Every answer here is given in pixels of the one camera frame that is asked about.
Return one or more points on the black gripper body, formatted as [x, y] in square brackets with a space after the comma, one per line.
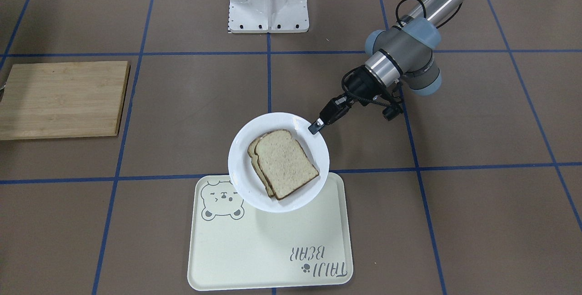
[362, 86]

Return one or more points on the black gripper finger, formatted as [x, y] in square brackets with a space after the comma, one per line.
[331, 114]
[317, 126]

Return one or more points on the bread slice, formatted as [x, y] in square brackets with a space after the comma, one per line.
[255, 163]
[284, 163]

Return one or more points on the white round plate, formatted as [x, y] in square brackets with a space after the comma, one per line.
[246, 181]

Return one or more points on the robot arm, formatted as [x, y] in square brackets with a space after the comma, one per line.
[403, 53]

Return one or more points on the cream bear serving tray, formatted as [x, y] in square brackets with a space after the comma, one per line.
[236, 246]

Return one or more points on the wooden cutting board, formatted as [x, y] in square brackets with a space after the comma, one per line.
[63, 100]

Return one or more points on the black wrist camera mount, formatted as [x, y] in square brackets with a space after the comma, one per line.
[391, 99]

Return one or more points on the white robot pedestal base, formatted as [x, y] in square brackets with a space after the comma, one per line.
[268, 16]

